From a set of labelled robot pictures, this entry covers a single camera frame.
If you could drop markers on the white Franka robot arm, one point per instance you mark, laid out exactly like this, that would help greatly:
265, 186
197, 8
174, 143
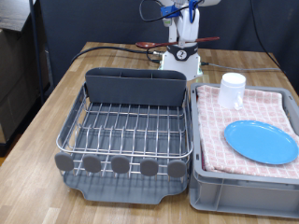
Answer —
182, 71

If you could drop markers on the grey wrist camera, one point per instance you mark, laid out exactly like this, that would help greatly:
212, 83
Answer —
166, 22

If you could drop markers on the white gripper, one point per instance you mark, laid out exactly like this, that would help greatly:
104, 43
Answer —
183, 29

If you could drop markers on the brown wooden spoon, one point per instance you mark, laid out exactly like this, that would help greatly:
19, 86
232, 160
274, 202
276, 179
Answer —
146, 44

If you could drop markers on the dark grey shelf board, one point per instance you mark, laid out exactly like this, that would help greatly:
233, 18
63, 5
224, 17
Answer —
12, 12

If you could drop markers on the blue plate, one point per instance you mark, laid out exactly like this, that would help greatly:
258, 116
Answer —
261, 143

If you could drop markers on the grey dish drying rack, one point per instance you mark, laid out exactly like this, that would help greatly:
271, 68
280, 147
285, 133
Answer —
124, 194

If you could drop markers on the grey plastic crate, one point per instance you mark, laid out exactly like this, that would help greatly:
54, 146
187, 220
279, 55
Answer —
243, 199

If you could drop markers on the pink checked towel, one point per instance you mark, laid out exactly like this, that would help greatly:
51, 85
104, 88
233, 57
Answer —
215, 140

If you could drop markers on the dark backdrop curtain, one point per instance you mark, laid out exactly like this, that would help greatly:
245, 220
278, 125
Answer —
93, 21

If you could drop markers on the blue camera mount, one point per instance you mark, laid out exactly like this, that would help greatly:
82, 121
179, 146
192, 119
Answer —
169, 11

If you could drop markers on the black metal pole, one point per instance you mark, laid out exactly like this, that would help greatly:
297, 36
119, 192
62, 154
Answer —
36, 46

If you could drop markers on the white plastic mug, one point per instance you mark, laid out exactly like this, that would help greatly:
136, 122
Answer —
230, 90

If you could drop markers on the dark grey cutlery holder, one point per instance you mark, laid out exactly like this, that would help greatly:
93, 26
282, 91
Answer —
134, 88

